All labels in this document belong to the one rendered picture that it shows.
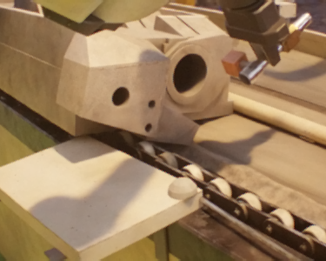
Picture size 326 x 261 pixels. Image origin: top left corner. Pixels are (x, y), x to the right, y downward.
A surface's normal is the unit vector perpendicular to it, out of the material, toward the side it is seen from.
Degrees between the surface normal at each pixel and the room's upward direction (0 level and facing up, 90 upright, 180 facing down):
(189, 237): 90
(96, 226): 0
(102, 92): 90
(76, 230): 0
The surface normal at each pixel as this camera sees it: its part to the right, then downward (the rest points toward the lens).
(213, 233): -0.06, -0.92
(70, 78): -0.77, -0.04
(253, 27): -0.69, 0.65
